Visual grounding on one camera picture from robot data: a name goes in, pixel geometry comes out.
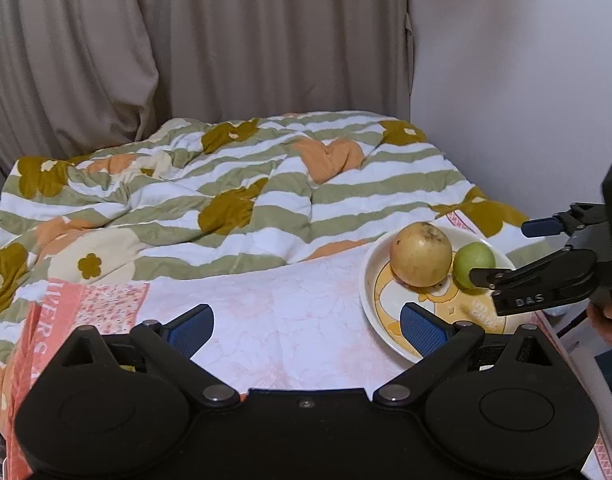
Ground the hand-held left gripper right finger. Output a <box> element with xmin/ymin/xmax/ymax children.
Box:
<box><xmin>373</xmin><ymin>302</ymin><xmax>555</xmax><ymax>407</ymax></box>

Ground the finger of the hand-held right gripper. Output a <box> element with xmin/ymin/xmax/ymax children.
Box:
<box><xmin>521</xmin><ymin>202</ymin><xmax>610</xmax><ymax>239</ymax></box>
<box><xmin>468</xmin><ymin>248</ymin><xmax>600</xmax><ymax>317</ymax></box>

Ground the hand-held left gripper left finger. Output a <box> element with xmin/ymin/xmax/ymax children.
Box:
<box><xmin>51</xmin><ymin>304</ymin><xmax>241</xmax><ymax>407</ymax></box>

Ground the white cartoon print bowl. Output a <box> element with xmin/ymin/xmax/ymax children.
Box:
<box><xmin>359</xmin><ymin>223</ymin><xmax>518</xmax><ymax>364</ymax></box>

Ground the small green apple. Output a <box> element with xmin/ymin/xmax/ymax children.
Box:
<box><xmin>453</xmin><ymin>242</ymin><xmax>496</xmax><ymax>291</ymax></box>

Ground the yellow pear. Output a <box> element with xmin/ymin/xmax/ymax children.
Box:
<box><xmin>390</xmin><ymin>222</ymin><xmax>453</xmax><ymax>288</ymax></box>

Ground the person's right hand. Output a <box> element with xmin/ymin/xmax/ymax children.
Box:
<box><xmin>586</xmin><ymin>292</ymin><xmax>612</xmax><ymax>346</ymax></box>

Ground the pink floral bed sheet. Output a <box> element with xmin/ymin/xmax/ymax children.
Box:
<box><xmin>6</xmin><ymin>209</ymin><xmax>612</xmax><ymax>480</ymax></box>

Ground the striped floral blanket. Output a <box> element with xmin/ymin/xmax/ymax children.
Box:
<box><xmin>0</xmin><ymin>109</ymin><xmax>551</xmax><ymax>431</ymax></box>

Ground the beige curtain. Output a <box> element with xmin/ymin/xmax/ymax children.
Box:
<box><xmin>0</xmin><ymin>0</ymin><xmax>417</xmax><ymax>177</ymax></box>

